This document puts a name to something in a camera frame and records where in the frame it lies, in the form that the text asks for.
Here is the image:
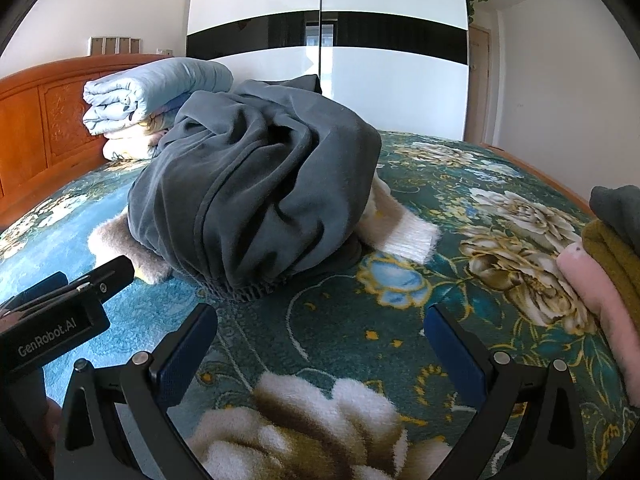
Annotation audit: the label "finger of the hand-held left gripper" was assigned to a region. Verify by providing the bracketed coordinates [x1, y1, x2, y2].
[65, 255, 137, 306]
[0, 271, 70, 312]

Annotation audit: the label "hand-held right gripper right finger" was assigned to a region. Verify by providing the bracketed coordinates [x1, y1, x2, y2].
[424, 303, 589, 480]

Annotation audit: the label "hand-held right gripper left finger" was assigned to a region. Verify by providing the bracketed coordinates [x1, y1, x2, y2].
[52, 304, 219, 480]

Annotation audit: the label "dark grey pants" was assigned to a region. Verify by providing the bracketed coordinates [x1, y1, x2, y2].
[126, 74, 384, 304]

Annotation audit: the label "green floral blanket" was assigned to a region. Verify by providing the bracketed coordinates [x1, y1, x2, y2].
[0, 130, 640, 480]

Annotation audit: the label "cream folded blanket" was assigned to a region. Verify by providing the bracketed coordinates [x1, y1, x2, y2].
[102, 107, 176, 161]

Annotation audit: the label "beige fluffy sweater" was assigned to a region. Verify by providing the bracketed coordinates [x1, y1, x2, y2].
[87, 177, 442, 284]

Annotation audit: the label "pink folded garment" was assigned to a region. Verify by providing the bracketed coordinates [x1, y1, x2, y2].
[556, 247, 640, 402]

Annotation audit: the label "wooden headboard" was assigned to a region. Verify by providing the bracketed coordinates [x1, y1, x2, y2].
[0, 54, 171, 217]

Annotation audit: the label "mustard folded garment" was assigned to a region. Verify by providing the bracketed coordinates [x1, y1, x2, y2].
[582, 219, 640, 322]

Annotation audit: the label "light blue folded quilt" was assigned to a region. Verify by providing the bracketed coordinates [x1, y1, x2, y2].
[81, 57, 235, 136]

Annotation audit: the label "grey folded garment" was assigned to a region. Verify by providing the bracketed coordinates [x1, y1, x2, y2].
[589, 185, 640, 242]

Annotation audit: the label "wooden door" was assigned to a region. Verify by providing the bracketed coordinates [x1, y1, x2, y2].
[467, 25, 494, 147]

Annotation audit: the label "white and black wardrobe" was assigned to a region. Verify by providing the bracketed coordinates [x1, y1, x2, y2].
[185, 0, 471, 143]

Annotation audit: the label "wooden bed frame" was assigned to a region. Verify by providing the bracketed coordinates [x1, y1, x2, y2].
[481, 142, 597, 217]

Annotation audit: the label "wall switch panel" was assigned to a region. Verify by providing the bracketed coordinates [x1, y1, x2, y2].
[87, 36, 142, 56]

